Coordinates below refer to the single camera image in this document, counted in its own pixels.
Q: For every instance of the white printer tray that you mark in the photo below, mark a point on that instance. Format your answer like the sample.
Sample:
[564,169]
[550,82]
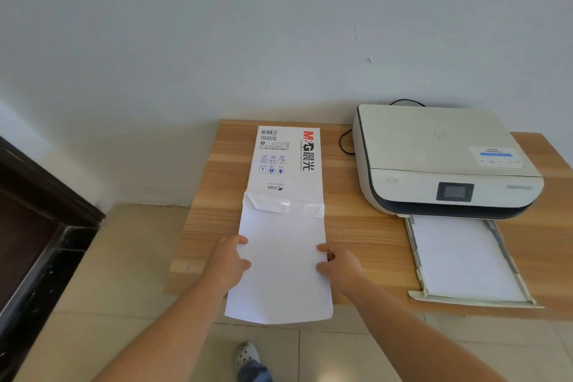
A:
[470,301]

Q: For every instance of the white paper sheets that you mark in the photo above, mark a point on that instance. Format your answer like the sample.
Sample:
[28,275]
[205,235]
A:
[282,274]

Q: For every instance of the person's right forearm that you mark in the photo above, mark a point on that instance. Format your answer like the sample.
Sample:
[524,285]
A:
[416,337]

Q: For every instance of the white printed paper package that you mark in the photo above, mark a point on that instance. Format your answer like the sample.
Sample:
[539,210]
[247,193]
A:
[286,176]

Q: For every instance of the person's left forearm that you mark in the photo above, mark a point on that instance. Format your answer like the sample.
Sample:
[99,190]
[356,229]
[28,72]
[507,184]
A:
[170,332]

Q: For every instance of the white sticker blue stripe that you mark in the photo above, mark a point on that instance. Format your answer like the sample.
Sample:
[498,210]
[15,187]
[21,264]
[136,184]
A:
[497,160]

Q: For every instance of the white paper stack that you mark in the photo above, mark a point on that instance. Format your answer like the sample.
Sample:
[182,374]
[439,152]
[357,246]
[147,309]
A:
[461,256]

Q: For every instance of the blue jeans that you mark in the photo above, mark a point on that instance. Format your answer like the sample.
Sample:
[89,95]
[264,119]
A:
[253,372]

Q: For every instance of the white printer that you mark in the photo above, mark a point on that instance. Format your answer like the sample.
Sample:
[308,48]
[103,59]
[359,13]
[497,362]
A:
[425,149]

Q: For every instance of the person's left hand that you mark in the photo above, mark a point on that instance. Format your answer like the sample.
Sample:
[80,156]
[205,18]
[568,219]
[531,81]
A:
[224,265]

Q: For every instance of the person's left white clog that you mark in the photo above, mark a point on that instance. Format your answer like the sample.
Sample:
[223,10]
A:
[247,352]

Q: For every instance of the dark wooden furniture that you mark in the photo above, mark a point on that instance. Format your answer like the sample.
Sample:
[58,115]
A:
[31,234]

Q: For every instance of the person's right hand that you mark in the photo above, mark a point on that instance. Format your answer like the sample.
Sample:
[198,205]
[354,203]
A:
[344,270]

